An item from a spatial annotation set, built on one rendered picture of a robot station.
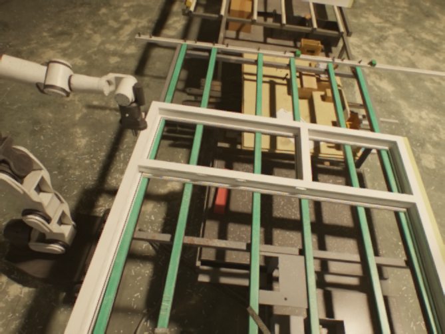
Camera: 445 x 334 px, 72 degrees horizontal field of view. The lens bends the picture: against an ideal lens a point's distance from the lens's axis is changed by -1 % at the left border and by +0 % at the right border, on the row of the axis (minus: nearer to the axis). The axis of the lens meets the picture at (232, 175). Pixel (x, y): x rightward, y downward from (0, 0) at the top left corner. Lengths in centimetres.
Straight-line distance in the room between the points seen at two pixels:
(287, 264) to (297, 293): 13
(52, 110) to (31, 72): 201
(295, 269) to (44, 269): 153
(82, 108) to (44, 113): 33
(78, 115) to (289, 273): 252
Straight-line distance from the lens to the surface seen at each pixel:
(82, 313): 128
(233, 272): 167
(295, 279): 140
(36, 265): 230
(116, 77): 138
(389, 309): 184
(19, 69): 143
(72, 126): 320
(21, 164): 159
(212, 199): 182
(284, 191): 156
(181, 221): 143
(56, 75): 139
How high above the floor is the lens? 212
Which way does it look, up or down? 53 degrees down
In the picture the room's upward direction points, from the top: 10 degrees clockwise
